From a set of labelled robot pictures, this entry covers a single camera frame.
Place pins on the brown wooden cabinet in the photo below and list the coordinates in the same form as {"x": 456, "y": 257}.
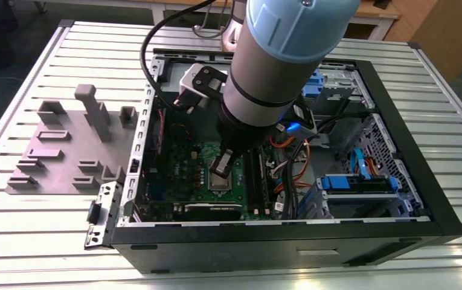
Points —
{"x": 447, "y": 30}

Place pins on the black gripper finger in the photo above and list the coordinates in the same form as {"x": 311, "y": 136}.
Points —
{"x": 222, "y": 164}

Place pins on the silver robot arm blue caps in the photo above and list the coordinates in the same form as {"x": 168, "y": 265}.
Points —
{"x": 263, "y": 75}

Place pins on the silver CPU green edge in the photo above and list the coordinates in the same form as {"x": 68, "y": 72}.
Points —
{"x": 219, "y": 182}

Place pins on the grey metal drive cage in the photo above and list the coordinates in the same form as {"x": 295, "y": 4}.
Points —
{"x": 336, "y": 81}

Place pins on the black graphics card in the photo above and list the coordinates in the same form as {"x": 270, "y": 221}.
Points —
{"x": 214, "y": 210}

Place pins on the blue plastic drive latch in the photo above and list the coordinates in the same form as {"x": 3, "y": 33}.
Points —
{"x": 312, "y": 87}

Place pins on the hard disk in blue carrier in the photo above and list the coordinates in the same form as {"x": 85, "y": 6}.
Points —
{"x": 364, "y": 185}

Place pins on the black RAM slot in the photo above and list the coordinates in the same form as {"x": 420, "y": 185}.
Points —
{"x": 259, "y": 181}
{"x": 254, "y": 181}
{"x": 248, "y": 181}

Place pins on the green motherboard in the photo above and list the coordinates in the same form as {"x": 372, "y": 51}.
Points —
{"x": 181, "y": 181}

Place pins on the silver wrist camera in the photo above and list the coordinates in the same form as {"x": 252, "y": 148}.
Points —
{"x": 198, "y": 83}
{"x": 300, "y": 121}

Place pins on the grey plastic parts rack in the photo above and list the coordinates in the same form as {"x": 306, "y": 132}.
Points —
{"x": 73, "y": 151}

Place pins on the black open PC case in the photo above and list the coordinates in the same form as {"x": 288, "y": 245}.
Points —
{"x": 254, "y": 250}

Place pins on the grey power supply unit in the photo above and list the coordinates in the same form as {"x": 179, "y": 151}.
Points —
{"x": 198, "y": 121}

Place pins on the grey metal disk bay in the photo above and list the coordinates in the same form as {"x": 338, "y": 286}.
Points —
{"x": 359, "y": 196}

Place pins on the green RAM stick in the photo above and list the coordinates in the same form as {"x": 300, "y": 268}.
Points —
{"x": 263, "y": 181}

